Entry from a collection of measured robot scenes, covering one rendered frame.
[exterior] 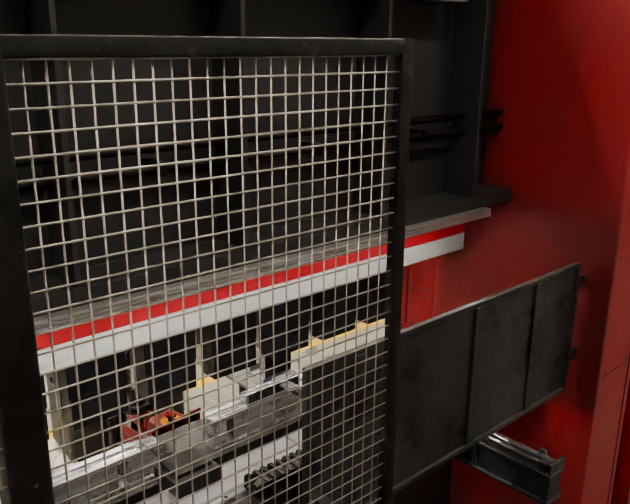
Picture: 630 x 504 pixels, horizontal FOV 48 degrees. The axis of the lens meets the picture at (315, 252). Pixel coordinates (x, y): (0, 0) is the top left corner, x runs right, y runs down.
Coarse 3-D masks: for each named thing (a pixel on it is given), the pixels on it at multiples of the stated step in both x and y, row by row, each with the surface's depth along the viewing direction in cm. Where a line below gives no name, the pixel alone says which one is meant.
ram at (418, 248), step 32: (352, 256) 218; (384, 256) 228; (416, 256) 239; (224, 288) 187; (256, 288) 195; (288, 288) 203; (320, 288) 212; (96, 320) 164; (128, 320) 170; (192, 320) 182; (64, 352) 160; (96, 352) 166
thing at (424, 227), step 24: (456, 216) 215; (480, 216) 224; (360, 240) 189; (384, 240) 195; (264, 264) 168; (288, 264) 173; (168, 288) 151; (192, 288) 155; (72, 312) 137; (96, 312) 141
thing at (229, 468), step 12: (300, 432) 188; (276, 444) 183; (288, 444) 183; (300, 444) 183; (252, 456) 177; (264, 456) 177; (276, 456) 177; (228, 468) 172; (240, 468) 172; (252, 468) 172; (228, 480) 168; (240, 480) 168; (168, 492) 163; (204, 492) 163; (216, 492) 163; (228, 492) 164; (240, 492) 163
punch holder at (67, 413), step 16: (80, 368) 164; (112, 368) 170; (64, 384) 164; (80, 384) 165; (96, 384) 168; (112, 384) 171; (64, 400) 167; (96, 400) 169; (112, 400) 172; (64, 416) 169; (96, 416) 170; (112, 416) 173
